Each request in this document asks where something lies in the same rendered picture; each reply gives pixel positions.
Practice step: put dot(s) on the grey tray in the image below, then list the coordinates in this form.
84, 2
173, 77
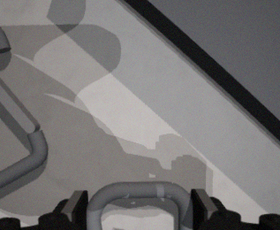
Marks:
235, 42

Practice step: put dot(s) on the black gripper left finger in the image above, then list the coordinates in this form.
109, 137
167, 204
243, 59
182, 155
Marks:
64, 217

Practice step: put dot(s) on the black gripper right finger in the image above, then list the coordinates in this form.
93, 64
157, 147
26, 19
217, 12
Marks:
217, 217

